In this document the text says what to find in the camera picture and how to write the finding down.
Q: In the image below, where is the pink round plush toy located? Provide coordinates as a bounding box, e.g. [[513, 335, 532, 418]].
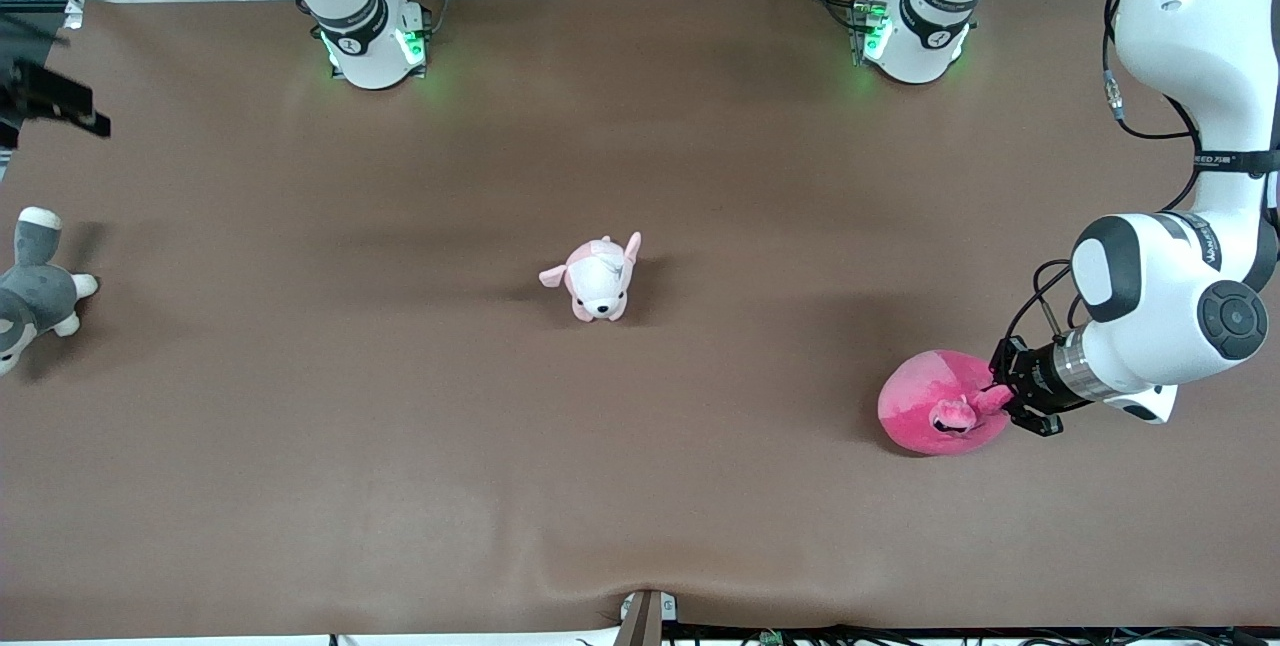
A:
[[877, 349, 1013, 457]]

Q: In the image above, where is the pink white dog plush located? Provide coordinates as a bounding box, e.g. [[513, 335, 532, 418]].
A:
[[538, 231, 643, 323]]

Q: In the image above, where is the metal table clamp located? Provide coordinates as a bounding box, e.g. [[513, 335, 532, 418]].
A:
[[615, 589, 679, 646]]

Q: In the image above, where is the brown table mat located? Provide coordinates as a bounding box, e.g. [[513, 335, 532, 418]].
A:
[[0, 0, 1280, 642]]

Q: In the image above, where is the grey white husky plush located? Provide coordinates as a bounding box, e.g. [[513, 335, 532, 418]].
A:
[[0, 206, 101, 377]]

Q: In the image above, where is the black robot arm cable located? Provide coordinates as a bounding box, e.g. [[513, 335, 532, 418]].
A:
[[1100, 0, 1201, 212]]

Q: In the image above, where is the black metal bracket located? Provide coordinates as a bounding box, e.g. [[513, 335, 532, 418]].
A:
[[0, 14, 113, 152]]

